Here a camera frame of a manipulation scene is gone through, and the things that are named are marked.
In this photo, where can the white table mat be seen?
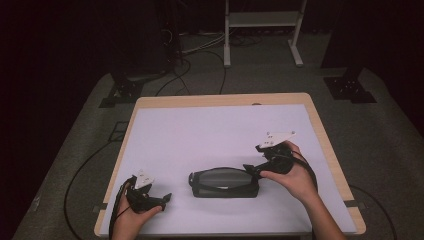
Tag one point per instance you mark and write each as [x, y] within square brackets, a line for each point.
[200, 140]

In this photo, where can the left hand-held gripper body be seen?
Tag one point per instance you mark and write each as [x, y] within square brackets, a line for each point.
[140, 200]

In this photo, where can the black tape strip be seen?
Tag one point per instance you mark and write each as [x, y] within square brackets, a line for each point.
[100, 208]
[356, 204]

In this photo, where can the black pencil case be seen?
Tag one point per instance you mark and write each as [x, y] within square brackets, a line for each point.
[223, 192]

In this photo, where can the person's left hand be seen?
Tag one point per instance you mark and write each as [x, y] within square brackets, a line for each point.
[128, 226]

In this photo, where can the person's right hand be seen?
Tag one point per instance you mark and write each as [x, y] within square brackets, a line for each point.
[300, 181]

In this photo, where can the wooden table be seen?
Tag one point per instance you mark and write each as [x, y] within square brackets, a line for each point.
[220, 99]

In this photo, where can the white metal stand frame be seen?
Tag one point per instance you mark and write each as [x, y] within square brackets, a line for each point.
[263, 19]

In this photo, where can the black stand base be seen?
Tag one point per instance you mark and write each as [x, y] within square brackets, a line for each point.
[123, 91]
[350, 90]

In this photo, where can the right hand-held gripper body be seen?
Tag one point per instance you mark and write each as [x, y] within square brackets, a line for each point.
[280, 160]

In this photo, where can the dark equipment rack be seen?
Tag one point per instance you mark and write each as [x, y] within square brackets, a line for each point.
[143, 40]

